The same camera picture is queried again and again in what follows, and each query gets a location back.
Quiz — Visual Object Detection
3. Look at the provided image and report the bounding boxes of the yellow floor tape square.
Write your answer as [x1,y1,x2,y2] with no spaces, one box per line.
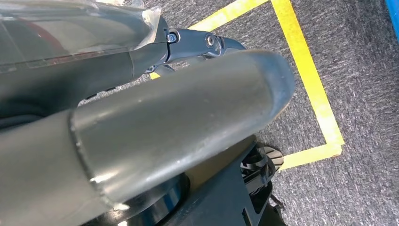
[149,0,345,171]

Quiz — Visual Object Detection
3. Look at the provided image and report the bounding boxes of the blue metal shelf rack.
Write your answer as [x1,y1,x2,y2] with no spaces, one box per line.
[385,0,399,40]

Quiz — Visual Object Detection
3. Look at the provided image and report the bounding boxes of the black robot foot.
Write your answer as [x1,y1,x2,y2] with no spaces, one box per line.
[241,145,285,171]

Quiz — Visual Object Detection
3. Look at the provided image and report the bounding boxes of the black robot leg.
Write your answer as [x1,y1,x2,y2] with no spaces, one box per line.
[82,134,287,226]

